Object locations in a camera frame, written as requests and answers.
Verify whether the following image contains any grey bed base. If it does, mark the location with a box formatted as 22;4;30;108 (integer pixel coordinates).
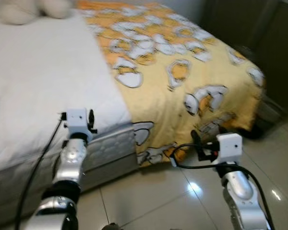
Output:
0;158;140;227

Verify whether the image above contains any white quilted mattress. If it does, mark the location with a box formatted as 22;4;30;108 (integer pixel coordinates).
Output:
0;11;137;192

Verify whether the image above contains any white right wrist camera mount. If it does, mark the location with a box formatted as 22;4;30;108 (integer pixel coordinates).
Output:
216;133;244;166

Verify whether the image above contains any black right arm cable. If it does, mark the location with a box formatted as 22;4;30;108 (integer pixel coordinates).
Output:
169;143;276;230

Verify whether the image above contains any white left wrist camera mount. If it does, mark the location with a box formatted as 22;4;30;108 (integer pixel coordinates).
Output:
64;109;90;140

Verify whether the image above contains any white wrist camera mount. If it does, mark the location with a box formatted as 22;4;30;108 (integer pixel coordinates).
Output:
64;109;90;140
216;133;244;166

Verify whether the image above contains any robot left leg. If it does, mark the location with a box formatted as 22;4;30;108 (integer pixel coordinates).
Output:
102;222;121;230

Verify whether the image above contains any dark wooden wardrobe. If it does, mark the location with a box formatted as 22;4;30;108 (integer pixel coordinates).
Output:
202;0;288;115

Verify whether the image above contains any beige plush toy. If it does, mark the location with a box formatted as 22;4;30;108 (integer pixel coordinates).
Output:
0;0;72;25

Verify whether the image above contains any yellow duck print blanket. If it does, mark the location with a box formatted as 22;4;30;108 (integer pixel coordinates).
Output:
77;0;265;166

